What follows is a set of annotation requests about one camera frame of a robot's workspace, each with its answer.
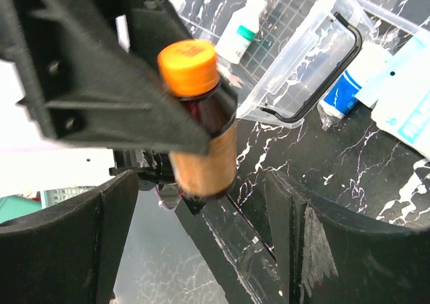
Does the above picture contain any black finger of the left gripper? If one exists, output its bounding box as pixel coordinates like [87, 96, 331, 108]
[1, 0, 210, 154]

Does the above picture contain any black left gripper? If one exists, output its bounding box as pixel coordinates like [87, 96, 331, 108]
[109, 149, 205, 215]

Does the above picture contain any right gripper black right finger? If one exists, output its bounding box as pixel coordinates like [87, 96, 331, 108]
[265, 172, 429, 303]

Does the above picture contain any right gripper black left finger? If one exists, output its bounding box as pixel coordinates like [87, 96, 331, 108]
[1, 171, 138, 303]

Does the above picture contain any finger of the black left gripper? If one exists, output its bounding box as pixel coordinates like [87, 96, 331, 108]
[130, 0, 239, 140]

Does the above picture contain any brown syrup bottle orange cap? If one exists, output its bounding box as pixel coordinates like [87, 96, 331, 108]
[157, 40, 237, 202]

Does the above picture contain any white medicine bottle green label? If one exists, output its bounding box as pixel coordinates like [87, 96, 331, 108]
[215, 0, 267, 65]

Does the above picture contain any white gauze dressing packet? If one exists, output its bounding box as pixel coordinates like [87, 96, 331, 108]
[371, 81, 430, 160]

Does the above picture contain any clear medicine kit box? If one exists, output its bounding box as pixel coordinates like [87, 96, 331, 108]
[179, 0, 378, 128]

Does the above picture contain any blue white bandage roll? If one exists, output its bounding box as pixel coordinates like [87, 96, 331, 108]
[317, 42, 392, 126]

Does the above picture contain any teal topped packet under gauze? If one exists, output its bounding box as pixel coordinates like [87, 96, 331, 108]
[355, 30, 429, 109]

